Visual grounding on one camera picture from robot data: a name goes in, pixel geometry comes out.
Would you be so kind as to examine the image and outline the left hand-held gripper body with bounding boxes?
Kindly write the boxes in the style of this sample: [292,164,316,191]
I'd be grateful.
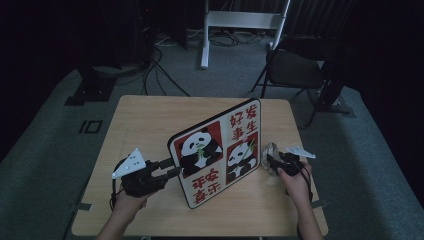
[111,148,168,198]

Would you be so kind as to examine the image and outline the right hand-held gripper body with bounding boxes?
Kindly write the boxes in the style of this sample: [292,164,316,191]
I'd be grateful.
[278,146,317,177]

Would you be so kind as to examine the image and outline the grey cloth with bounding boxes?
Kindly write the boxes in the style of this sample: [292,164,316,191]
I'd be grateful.
[260,142,283,177]

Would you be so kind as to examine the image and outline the square panda picture board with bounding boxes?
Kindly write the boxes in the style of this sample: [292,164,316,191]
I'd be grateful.
[167,97,262,210]

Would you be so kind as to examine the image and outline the person's right hand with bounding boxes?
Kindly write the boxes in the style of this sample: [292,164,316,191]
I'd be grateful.
[277,163,313,205]

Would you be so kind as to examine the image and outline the person's left hand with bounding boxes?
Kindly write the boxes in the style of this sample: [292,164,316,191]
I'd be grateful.
[113,191,149,221]

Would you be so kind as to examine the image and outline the black stand with metal foot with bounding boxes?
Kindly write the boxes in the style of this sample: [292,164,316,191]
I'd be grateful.
[314,59,356,118]

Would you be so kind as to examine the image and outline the black folding chair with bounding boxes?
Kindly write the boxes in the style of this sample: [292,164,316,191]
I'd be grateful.
[251,38,327,129]

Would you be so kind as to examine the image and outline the black stand with flat base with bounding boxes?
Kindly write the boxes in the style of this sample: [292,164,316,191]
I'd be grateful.
[64,64,118,107]

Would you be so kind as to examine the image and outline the right hand-held gripper cable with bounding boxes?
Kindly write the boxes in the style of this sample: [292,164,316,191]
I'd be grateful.
[297,165,315,202]

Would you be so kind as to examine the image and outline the hand-held gripper cable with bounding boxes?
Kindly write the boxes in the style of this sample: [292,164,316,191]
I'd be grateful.
[109,157,129,212]
[297,165,315,202]

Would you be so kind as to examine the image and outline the left hand-held gripper cable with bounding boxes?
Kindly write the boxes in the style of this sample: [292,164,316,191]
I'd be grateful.
[109,157,129,212]

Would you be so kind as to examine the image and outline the bundle of floor cables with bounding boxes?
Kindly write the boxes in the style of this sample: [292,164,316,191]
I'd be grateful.
[141,28,268,98]

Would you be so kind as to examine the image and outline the white metal desk frame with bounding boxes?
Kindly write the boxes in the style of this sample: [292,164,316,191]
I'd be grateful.
[200,0,291,70]

